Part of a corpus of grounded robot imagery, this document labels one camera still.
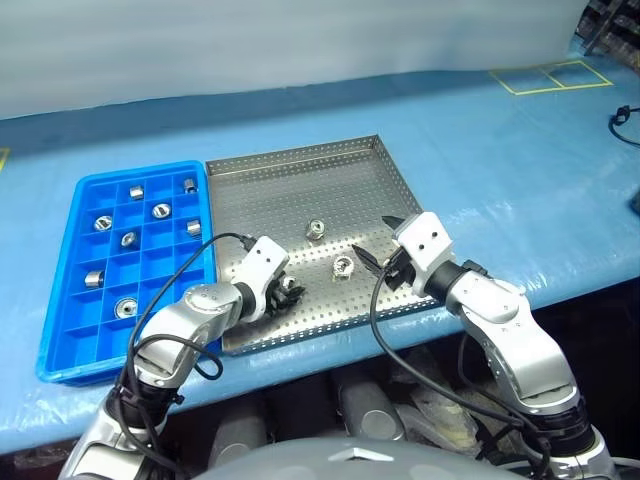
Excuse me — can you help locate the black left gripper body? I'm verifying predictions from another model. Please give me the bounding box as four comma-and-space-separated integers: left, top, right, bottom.
259, 277, 287, 317

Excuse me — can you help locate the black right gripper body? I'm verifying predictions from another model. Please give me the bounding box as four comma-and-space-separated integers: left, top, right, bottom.
381, 244, 417, 291

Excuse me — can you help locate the perforated steel tray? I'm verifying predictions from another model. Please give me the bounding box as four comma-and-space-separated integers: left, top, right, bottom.
204, 133, 441, 357

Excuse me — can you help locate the blue plastic compartment tray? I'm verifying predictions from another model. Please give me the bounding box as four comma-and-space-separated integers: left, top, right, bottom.
35, 159, 224, 385

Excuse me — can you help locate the blue plastic table cover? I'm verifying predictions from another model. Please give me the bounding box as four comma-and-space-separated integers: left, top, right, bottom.
0, 58, 640, 457

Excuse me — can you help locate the dark grey rounded cylinder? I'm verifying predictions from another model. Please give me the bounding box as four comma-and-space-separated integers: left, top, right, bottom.
208, 413, 269, 472
338, 383, 409, 444

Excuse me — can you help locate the clear crumpled plastic sheet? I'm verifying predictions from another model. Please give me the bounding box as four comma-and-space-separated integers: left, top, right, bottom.
397, 367, 484, 454

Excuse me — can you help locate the grey robot torso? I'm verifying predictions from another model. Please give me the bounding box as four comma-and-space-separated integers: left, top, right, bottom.
192, 438, 484, 480

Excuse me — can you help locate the yellow tape double square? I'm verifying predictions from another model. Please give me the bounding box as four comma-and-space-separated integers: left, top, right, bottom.
488, 59, 614, 97

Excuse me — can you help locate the dark cluttered shelf rack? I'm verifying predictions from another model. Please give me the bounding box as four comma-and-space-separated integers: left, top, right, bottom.
573, 0, 640, 74

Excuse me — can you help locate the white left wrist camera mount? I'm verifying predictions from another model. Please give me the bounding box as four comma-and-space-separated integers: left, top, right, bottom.
231, 235, 292, 322

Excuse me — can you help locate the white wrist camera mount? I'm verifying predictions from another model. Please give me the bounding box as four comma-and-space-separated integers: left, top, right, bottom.
231, 235, 292, 322
396, 211, 457, 297

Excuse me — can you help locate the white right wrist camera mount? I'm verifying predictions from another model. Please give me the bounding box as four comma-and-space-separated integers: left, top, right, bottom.
396, 211, 457, 297

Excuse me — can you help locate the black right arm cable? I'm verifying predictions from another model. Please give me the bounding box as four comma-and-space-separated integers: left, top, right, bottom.
369, 259, 552, 479

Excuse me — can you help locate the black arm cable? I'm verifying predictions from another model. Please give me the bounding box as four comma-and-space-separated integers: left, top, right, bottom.
112, 231, 259, 480
369, 259, 552, 479

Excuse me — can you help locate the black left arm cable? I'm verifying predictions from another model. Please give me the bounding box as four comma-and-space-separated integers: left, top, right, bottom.
112, 231, 259, 480

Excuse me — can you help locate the thin black cable with plug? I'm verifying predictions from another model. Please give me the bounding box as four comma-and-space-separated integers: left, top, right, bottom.
608, 105, 640, 147

